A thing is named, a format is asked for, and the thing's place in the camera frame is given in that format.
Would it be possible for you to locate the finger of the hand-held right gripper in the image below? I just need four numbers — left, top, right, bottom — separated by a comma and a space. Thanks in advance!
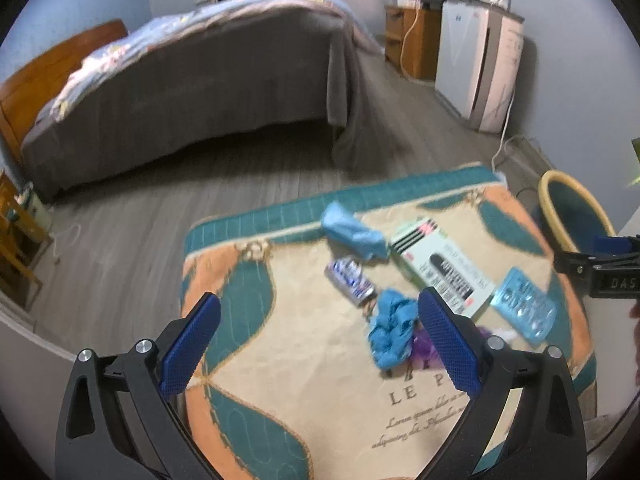
590, 234, 640, 256
554, 251, 601, 276

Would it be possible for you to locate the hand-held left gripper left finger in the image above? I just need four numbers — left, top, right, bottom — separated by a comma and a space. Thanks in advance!
55, 291, 222, 480

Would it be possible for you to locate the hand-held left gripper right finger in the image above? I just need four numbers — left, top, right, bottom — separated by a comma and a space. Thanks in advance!
416, 287, 588, 480

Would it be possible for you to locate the purple wrapper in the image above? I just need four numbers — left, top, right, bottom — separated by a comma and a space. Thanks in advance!
410, 325, 493, 372

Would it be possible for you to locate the teal bin with yellow rim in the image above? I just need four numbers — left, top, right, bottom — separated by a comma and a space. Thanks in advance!
537, 170, 618, 256

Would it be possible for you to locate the blue face mask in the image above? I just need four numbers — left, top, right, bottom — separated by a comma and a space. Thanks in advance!
367, 288, 420, 371

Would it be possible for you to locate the blue blister pack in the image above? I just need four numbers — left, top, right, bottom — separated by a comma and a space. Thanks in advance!
489, 266, 557, 347

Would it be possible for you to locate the green white cardboard box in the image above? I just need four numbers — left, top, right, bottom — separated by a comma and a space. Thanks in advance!
389, 216, 496, 318

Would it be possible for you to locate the small silver blue packet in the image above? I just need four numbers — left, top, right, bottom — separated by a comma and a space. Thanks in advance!
325, 256, 377, 307

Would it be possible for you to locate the light blue bag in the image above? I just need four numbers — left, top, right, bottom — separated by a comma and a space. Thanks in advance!
320, 201, 390, 263

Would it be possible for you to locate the teal and orange patterned mat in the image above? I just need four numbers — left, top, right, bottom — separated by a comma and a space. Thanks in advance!
180, 161, 598, 480

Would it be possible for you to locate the white panel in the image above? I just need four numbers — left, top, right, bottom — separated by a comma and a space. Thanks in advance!
0, 290, 81, 411

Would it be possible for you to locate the wooden stool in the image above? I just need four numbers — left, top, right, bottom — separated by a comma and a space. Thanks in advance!
0, 170, 56, 311

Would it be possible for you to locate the pale green bucket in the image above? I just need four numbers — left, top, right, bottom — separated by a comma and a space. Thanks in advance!
15, 187, 53, 231

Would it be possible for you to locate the white air purifier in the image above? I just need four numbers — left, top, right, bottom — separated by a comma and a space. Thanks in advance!
434, 0, 526, 133

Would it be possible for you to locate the bed with grey cover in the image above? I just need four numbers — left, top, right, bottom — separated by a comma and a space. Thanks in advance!
20, 0, 416, 201

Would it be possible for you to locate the wooden cabinet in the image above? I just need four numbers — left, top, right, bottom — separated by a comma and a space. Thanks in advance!
384, 0, 443, 81

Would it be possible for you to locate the wooden bed headboard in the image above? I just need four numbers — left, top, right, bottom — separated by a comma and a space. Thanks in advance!
0, 19, 130, 166

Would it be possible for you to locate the blue printed quilt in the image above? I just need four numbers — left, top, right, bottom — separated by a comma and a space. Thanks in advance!
50, 0, 361, 121

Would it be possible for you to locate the white air purifier cable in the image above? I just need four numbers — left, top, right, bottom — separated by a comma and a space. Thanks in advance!
491, 85, 541, 176

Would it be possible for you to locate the thin white floor cable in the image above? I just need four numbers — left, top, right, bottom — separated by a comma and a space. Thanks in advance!
52, 222, 83, 266

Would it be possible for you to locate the white monitor cable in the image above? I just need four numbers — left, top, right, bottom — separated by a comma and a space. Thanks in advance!
399, 0, 431, 79

